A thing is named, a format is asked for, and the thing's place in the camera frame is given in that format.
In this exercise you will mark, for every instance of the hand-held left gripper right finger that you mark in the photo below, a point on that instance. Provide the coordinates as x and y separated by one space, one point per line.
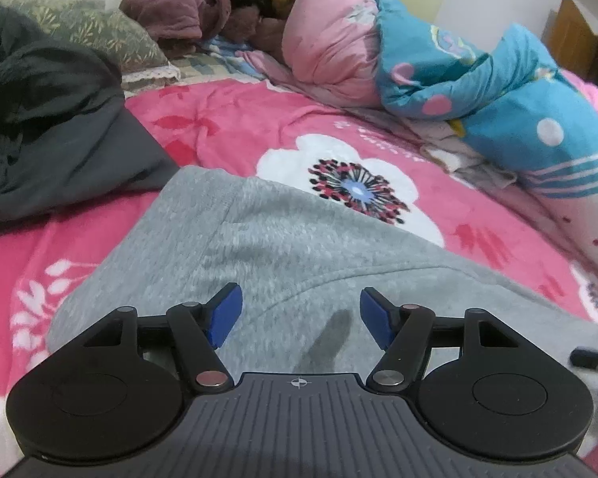
376 314

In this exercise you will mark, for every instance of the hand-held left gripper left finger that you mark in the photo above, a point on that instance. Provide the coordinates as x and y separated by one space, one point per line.
225 314

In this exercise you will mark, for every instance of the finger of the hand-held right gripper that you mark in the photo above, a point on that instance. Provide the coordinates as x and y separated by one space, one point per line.
595 360

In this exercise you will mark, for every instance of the grey hoodie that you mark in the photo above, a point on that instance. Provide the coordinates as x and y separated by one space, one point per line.
259 239

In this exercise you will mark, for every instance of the white crumpled sheet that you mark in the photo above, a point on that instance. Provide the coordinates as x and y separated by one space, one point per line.
458 154

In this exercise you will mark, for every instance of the pink floral blanket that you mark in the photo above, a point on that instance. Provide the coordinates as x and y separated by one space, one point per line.
239 109

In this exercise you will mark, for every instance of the pink and blue quilt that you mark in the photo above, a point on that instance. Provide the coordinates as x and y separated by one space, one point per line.
428 74

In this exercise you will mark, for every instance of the black garment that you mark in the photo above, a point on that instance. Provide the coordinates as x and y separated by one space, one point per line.
55 129

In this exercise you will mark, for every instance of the checked bed sheet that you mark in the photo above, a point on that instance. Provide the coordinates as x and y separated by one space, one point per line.
214 59

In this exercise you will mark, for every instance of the maroon fleece garment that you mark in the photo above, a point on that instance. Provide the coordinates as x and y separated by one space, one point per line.
179 5

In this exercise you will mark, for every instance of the green leaf-pattern pillow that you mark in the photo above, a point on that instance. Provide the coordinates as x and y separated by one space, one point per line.
94 30

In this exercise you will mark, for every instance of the brown wooden door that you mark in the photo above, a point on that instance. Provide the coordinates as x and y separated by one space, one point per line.
573 35

